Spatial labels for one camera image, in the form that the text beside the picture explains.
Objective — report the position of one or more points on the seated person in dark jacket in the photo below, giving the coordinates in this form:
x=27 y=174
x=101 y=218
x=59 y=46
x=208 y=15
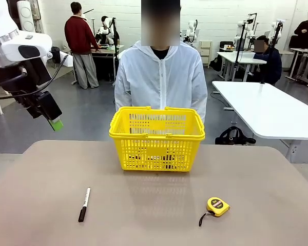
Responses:
x=272 y=64

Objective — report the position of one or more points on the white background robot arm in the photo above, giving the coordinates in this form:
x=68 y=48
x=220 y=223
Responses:
x=240 y=30
x=193 y=28
x=276 y=28

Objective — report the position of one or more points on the yellow plastic shopping basket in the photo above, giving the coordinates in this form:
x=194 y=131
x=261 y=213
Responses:
x=156 y=151

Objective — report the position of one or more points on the small black object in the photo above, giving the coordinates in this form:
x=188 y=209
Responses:
x=169 y=158

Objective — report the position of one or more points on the person in red sweater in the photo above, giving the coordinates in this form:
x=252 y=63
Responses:
x=78 y=36

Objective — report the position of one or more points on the person in white coverall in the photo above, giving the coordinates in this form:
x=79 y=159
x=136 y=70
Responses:
x=164 y=77

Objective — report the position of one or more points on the black and white humanoid robot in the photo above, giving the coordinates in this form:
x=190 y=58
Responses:
x=104 y=28

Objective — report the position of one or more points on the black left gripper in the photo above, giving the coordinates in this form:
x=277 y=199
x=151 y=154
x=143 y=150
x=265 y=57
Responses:
x=23 y=79

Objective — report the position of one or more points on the large white table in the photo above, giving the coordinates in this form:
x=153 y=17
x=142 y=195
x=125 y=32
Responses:
x=272 y=110

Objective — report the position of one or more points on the white tower fan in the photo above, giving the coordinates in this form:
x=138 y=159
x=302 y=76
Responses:
x=27 y=15

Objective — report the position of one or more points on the black and white marker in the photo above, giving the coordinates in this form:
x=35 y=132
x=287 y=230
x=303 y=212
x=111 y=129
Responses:
x=82 y=214

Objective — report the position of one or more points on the white drawer cabinet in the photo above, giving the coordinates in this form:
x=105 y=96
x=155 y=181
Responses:
x=206 y=52

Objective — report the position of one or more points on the yellow tape measure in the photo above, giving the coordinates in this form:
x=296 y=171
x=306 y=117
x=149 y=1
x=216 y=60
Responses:
x=216 y=206

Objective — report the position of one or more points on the black tripod pole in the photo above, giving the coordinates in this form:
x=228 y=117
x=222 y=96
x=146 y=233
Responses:
x=270 y=56
x=115 y=46
x=238 y=51

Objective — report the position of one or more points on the black bag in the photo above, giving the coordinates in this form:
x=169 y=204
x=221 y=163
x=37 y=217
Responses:
x=233 y=138

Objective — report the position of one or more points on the cluttered grey workbench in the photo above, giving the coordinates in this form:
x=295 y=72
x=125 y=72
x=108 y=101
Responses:
x=105 y=50

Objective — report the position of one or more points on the standing person in black clothes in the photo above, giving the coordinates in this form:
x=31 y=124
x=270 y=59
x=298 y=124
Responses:
x=304 y=30

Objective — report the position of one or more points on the white background desk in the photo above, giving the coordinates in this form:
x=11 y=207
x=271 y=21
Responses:
x=236 y=56

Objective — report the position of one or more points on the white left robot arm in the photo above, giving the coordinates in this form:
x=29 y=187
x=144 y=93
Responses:
x=5 y=38

